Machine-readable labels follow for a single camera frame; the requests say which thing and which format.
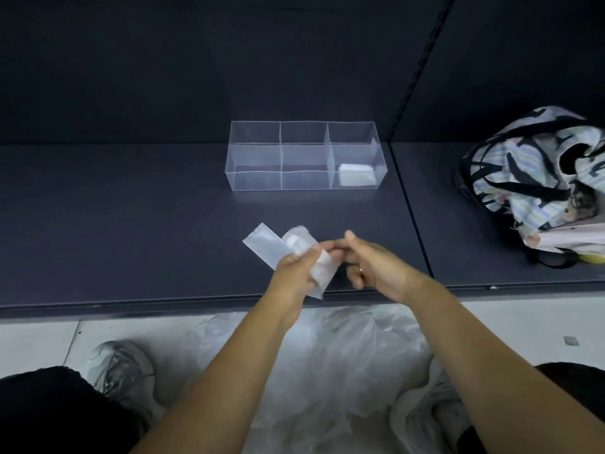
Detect clear plastic bag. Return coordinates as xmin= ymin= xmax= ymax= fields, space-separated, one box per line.
xmin=337 ymin=163 xmax=378 ymax=188
xmin=241 ymin=221 xmax=342 ymax=301

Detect person's right forearm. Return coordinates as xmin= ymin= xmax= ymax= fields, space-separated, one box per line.
xmin=405 ymin=277 xmax=605 ymax=454

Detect black white striped tote bag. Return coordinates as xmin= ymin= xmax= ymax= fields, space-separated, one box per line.
xmin=452 ymin=105 xmax=605 ymax=270

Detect person's right hand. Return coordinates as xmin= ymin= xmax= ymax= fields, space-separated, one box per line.
xmin=332 ymin=229 xmax=434 ymax=306

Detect person's left hand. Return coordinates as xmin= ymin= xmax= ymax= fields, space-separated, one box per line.
xmin=263 ymin=240 xmax=342 ymax=328

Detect small brown plush toy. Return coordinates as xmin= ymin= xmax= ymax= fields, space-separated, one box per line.
xmin=561 ymin=185 xmax=602 ymax=224

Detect black trousers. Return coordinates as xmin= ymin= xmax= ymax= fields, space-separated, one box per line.
xmin=0 ymin=361 xmax=605 ymax=454

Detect clear three-compartment plastic box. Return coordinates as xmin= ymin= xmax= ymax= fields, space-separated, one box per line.
xmin=224 ymin=120 xmax=389 ymax=192

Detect person's right grey shoe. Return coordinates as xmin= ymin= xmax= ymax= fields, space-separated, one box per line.
xmin=389 ymin=356 xmax=475 ymax=454

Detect pile of plastic bags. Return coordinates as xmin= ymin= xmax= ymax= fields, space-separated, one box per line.
xmin=178 ymin=304 xmax=432 ymax=451

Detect person's left forearm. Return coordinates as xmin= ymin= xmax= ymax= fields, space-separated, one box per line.
xmin=131 ymin=306 xmax=304 ymax=454

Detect pink white folder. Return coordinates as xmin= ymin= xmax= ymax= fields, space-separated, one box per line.
xmin=519 ymin=221 xmax=605 ymax=255

